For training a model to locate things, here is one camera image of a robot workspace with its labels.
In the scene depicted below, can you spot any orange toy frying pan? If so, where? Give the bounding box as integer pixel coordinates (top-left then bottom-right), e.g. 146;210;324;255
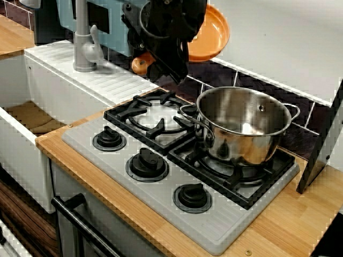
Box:
131;4;231;75

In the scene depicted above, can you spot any black oven door handle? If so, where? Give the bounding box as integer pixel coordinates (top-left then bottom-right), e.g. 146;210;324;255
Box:
51;193;121;257

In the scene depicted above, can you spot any grey stove top panel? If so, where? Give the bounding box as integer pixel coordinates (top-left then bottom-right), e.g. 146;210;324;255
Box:
61;89;301;256

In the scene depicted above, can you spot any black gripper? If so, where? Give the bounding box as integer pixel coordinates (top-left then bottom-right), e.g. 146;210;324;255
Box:
122;1;190;84

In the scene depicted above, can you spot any teal box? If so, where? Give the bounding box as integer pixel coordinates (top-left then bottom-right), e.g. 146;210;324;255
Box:
33;0;135;57

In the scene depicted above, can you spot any stainless steel pot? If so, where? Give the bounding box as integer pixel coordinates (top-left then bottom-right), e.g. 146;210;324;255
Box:
178;86;301;165

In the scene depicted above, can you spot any black stove knob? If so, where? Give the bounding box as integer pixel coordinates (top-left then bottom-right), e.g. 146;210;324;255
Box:
125;147;170;183
92;125;127;152
173;183;214;214

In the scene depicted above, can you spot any white toy oven cabinet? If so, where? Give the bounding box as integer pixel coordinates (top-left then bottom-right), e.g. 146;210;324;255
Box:
50;160;161;257

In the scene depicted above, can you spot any dark side panel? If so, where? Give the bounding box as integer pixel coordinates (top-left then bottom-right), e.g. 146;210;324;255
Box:
296;77;343;195

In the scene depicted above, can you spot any wooden kitchen countertop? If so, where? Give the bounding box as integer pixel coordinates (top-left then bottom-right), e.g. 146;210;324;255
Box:
35;88;343;257

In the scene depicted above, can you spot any white dish rack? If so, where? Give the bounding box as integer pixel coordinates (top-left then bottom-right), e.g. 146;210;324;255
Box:
0;0;335;161

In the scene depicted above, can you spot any grey toy faucet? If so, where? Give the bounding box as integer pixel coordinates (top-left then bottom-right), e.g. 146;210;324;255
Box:
72;0;105;73

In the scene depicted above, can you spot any black burner grate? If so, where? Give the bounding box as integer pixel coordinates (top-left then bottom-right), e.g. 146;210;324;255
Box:
167;139;297;211
103;89;199;156

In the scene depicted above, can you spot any white sink basin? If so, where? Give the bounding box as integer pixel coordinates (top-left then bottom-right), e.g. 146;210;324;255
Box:
0;41;159;215

